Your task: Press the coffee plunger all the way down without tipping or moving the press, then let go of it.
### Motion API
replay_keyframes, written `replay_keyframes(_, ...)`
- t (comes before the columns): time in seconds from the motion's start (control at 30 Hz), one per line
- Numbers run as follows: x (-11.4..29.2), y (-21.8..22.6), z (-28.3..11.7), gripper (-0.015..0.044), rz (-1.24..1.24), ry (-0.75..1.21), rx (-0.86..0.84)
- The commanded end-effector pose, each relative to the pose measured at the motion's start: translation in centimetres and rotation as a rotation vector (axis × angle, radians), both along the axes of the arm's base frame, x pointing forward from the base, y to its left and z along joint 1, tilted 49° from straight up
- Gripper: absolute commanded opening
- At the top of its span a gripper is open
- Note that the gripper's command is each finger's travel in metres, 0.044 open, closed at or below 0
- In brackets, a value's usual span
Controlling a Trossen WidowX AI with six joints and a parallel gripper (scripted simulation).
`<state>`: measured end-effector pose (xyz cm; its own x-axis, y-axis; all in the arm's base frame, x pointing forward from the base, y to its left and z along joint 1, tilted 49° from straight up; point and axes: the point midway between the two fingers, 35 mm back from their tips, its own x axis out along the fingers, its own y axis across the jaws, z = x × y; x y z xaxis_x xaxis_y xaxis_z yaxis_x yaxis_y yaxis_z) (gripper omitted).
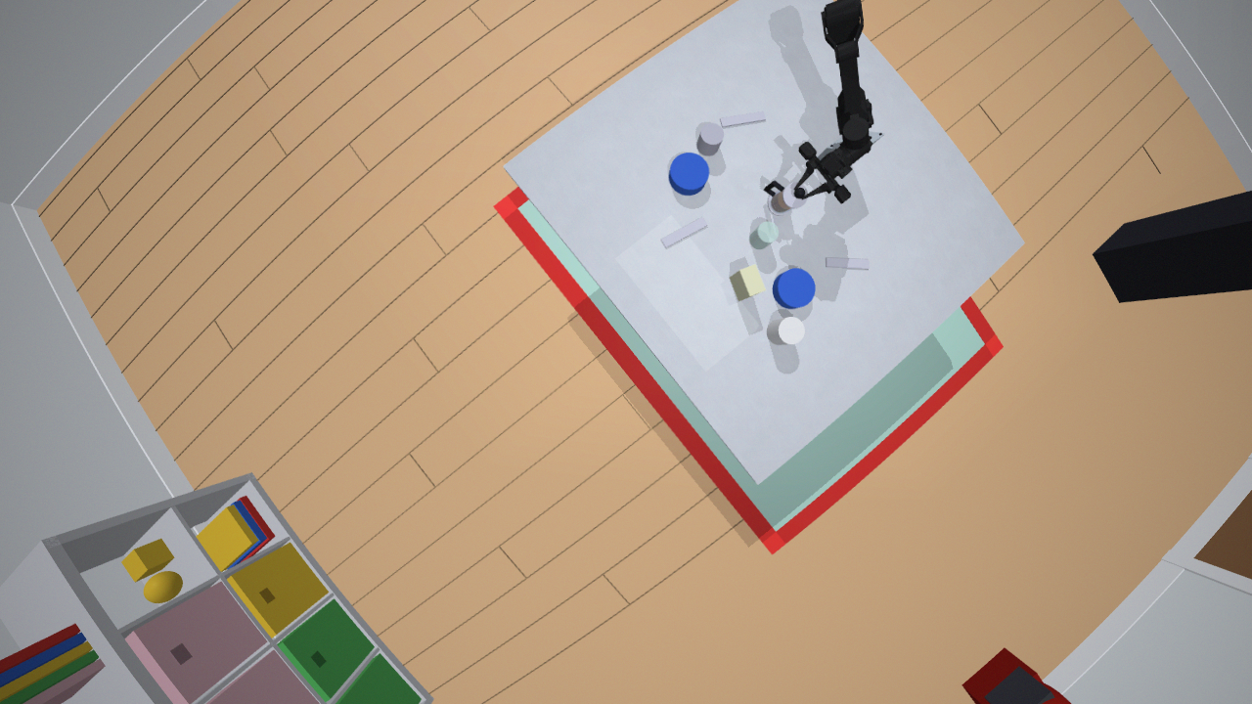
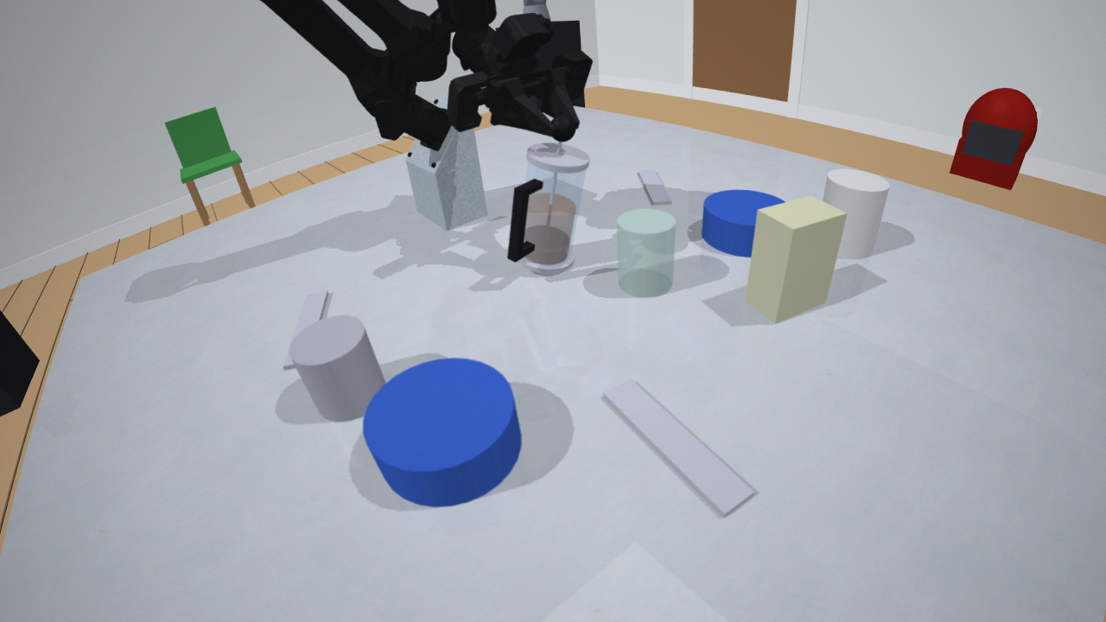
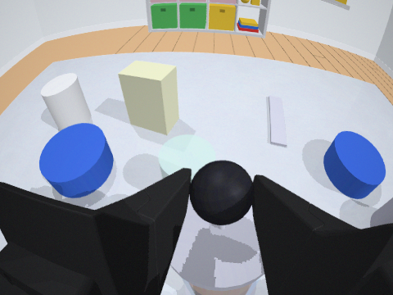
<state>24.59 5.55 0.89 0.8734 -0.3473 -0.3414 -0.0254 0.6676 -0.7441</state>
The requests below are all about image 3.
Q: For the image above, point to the blue short cylinder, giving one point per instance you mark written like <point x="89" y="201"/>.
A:
<point x="77" y="160"/>
<point x="354" y="165"/>

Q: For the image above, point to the grey cylinder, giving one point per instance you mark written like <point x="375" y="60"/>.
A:
<point x="65" y="100"/>
<point x="384" y="215"/>

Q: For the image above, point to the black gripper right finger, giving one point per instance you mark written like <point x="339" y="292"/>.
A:
<point x="306" y="251"/>

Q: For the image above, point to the french press coffee maker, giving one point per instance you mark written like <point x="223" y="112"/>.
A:
<point x="218" y="251"/>

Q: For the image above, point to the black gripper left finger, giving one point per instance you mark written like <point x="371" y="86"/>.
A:
<point x="126" y="247"/>

